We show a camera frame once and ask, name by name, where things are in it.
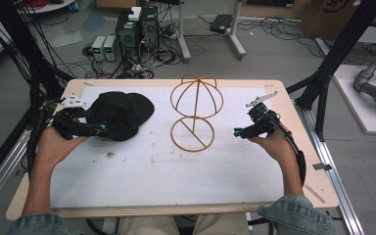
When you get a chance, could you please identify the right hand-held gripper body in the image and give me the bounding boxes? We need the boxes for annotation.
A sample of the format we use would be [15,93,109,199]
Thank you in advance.
[243,90,282,139]

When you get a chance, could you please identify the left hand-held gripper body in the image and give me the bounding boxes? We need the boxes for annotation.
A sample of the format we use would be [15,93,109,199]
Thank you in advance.
[51,93,95,141]

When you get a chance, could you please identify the black baseball cap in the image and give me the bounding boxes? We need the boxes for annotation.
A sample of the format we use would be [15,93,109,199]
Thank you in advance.
[85,90,156,142]

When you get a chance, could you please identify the person's left hand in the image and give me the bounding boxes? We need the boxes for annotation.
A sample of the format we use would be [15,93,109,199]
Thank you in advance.
[35,124,90,168]

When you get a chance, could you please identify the person's right hand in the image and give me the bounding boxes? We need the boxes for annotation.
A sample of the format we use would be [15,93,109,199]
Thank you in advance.
[248,122,297,165]

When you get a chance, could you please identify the grey bench power supply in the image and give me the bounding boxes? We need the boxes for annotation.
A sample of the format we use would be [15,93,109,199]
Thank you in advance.
[90,35,108,62]
[103,34,120,63]

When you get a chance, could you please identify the white table mat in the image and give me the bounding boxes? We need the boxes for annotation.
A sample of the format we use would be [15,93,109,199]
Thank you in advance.
[49,85,286,209]

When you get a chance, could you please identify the strip of beige tape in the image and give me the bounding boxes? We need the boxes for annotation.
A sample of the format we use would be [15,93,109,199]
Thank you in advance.
[303,183,326,205]

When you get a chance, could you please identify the black computer tower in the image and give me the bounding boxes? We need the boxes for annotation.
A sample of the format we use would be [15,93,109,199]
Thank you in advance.
[140,6,161,51]
[115,11,144,66]

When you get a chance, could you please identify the white metal stand leg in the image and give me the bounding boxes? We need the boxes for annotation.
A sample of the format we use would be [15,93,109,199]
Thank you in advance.
[228,0,248,61]
[175,0,193,64]

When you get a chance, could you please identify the white platform board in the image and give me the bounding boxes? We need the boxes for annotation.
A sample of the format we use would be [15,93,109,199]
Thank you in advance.
[332,64,376,136]

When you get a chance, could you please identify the person's right denim sleeve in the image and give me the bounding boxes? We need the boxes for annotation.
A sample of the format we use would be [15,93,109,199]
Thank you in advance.
[257,194,338,235]

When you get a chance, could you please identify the person's denim sleeve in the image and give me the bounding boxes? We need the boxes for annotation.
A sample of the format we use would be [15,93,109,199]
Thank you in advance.
[7,212,86,235]
[257,194,338,235]

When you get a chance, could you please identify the person's left denim sleeve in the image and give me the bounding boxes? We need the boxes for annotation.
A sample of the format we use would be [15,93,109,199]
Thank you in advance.
[7,212,86,235]

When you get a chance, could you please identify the flat black box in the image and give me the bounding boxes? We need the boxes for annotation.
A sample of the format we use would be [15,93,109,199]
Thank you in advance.
[209,14,235,35]

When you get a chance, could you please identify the person's beige trousers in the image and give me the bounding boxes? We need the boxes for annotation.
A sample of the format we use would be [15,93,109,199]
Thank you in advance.
[117,211,251,235]

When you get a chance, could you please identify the white box on tower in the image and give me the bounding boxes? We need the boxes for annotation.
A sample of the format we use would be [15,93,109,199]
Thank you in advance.
[127,6,143,23]

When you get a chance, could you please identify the white round table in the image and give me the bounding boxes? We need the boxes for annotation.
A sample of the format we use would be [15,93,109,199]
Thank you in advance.
[17,0,76,15]

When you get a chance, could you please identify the large cardboard box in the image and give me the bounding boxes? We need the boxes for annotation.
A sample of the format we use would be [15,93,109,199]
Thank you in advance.
[301,0,376,42]

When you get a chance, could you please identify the left hand-held gripper cable bundle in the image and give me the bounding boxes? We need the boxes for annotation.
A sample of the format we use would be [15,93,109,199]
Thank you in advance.
[24,97,66,175]

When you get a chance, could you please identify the wooden wire hat stand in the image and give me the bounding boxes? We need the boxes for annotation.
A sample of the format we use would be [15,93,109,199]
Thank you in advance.
[169,73,225,153]

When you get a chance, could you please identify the grey metal bracket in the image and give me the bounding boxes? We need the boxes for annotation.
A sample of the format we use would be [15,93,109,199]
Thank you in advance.
[311,162,333,171]

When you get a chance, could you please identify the tangle of cables by towers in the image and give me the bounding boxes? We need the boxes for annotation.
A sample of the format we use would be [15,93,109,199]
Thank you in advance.
[64,19,185,80]

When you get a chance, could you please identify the aluminium rail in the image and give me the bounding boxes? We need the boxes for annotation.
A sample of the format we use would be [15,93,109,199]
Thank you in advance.
[0,129,31,219]
[294,100,366,235]

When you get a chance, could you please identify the black metal frame post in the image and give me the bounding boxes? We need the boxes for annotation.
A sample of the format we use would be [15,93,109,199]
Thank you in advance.
[286,0,376,142]
[0,0,76,111]

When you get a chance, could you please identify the tangle of black floor cables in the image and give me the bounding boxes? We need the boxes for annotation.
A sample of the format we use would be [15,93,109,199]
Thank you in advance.
[236,16,327,59]

